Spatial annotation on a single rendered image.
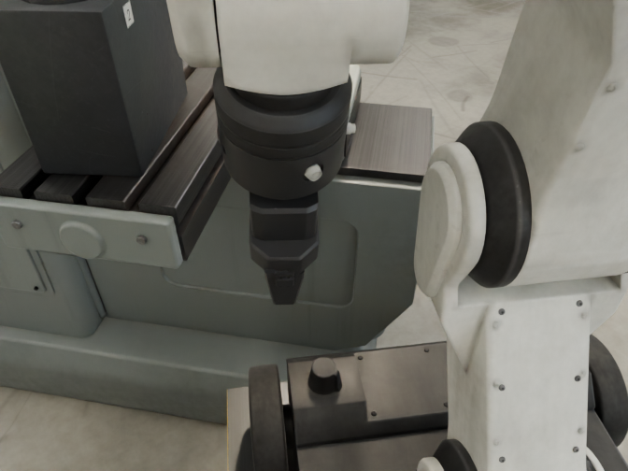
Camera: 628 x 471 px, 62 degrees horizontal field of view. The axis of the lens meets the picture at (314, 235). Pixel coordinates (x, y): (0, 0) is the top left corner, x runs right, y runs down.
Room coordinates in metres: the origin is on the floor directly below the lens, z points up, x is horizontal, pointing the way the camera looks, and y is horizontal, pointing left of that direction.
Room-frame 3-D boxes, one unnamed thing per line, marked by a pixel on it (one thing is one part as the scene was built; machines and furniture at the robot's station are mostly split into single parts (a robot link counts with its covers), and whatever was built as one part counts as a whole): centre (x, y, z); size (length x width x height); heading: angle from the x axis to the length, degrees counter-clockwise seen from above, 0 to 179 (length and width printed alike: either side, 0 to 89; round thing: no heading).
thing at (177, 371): (1.06, 0.41, 0.10); 1.20 x 0.60 x 0.20; 80
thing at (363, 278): (1.01, 0.14, 0.44); 0.80 x 0.30 x 0.60; 80
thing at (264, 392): (0.44, 0.07, 0.50); 0.20 x 0.05 x 0.20; 8
